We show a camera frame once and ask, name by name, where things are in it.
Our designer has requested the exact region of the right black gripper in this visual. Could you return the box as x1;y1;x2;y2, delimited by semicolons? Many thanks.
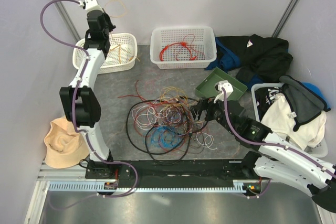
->
188;92;237;135

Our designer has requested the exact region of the left white perforated basket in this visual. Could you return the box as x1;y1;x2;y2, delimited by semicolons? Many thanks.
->
72;33;138;74

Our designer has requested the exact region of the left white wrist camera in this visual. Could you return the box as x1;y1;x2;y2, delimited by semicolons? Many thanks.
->
78;0;103;12

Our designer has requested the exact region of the beige bucket hat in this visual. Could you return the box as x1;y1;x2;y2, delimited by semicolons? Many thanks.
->
44;116;89;169

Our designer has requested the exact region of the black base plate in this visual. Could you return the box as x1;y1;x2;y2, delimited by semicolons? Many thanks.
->
85;159;259;187

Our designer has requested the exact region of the grey black-trimmed garment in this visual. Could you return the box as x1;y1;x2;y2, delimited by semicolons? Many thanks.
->
279;75;331;132

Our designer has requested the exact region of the green plastic tray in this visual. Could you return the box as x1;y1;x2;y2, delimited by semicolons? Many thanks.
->
194;67;248;102

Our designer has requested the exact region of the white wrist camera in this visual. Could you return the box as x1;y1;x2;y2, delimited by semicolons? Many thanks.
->
78;0;103;12
214;80;234;103

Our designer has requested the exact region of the yellow thin wire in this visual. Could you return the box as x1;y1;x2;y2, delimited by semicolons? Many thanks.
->
103;0;141;62

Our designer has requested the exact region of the blue cloth item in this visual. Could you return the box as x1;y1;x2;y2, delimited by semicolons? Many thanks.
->
302;82;330;109

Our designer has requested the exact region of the white thin cable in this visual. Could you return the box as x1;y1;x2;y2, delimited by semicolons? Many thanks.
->
131;103;218;151

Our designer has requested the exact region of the grey slotted cable duct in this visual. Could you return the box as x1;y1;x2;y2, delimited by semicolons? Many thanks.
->
48;181;263;193

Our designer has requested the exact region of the right white perforated basket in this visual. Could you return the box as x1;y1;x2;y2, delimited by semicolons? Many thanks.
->
150;26;217;69

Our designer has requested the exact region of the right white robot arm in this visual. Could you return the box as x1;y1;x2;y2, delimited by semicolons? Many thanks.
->
191;98;335;212

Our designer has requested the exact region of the red thin wire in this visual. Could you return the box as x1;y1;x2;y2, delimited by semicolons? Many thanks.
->
174;33;206;62

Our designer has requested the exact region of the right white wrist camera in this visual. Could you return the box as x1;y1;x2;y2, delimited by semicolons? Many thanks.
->
214;80;234;103

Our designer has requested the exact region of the white perforated basket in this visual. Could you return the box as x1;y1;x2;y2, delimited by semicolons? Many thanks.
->
72;33;138;74
150;26;217;69

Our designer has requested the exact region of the black and blue jacket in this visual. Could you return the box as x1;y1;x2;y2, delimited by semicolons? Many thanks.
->
205;34;293;89

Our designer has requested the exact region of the blue thin cable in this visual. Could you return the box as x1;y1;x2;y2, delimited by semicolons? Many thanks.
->
150;126;184;150

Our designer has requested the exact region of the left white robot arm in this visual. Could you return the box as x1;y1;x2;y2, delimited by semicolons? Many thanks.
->
59;9;115;178

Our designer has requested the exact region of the yellow ethernet cable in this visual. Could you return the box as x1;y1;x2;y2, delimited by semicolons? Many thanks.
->
110;44;135;65

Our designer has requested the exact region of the white laundry bin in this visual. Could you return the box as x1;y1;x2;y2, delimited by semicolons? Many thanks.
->
251;83;330;158

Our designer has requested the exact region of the white cloth garment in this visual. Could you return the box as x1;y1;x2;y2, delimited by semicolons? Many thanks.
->
261;94;327;150

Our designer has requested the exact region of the red ethernet cable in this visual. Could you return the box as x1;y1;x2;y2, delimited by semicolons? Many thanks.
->
159;41;190;62
181;42;198;61

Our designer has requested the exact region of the black thick cable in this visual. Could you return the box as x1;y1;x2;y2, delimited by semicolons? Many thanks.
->
125;98;211;166

